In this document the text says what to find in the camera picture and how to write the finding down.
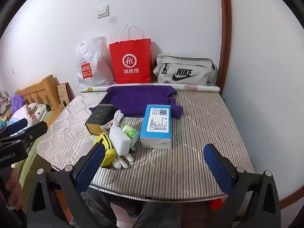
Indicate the purple plush toy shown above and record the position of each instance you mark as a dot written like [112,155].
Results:
[17,102]

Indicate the red paper bag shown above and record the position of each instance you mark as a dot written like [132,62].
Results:
[130,51]

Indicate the grey waist bag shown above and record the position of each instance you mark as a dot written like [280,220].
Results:
[171,73]

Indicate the wooden headboard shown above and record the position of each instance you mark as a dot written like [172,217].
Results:
[45,92]

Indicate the white sponge block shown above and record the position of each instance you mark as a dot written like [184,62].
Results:
[120,140]

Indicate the blue tissue pack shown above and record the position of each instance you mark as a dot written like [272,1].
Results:
[155,125]

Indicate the white glove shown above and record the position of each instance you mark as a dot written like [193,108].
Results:
[122,161]
[117,117]

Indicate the brown wooden door frame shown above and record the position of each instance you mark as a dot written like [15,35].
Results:
[225,40]

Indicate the white red snack packet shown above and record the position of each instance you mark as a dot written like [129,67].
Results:
[106,127]

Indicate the brown patterned box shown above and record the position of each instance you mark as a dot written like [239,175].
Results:
[63,92]

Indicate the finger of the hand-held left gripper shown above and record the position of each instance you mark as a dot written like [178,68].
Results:
[17,124]
[33,130]

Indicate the red object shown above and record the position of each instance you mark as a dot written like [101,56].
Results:
[216,204]

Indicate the light green bed sheet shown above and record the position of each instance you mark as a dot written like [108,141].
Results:
[28,163]

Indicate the white light switch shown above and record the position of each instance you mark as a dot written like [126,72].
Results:
[102,11]

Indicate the striped grey mattress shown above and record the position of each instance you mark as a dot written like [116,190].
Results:
[201,135]

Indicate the black tin box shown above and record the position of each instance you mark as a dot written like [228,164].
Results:
[98,120]

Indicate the purple fabric storage box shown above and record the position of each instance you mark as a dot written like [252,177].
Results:
[133,99]

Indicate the dark cloth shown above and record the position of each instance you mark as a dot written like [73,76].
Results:
[102,206]

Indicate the grey jeans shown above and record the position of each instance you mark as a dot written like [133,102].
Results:
[154,216]

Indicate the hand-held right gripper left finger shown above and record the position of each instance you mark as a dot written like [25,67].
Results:
[90,168]

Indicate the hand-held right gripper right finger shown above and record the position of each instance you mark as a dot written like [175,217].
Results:
[218,168]

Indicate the white plastic shopping bag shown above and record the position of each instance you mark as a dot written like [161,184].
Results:
[91,59]

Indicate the person's left hand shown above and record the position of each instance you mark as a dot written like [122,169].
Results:
[13,187]

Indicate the green tissue pack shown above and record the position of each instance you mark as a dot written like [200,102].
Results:
[130,131]

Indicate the rolled white paper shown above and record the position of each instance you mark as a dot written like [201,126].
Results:
[201,88]

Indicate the grey pouch with black clip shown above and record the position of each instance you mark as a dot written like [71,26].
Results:
[89,145]

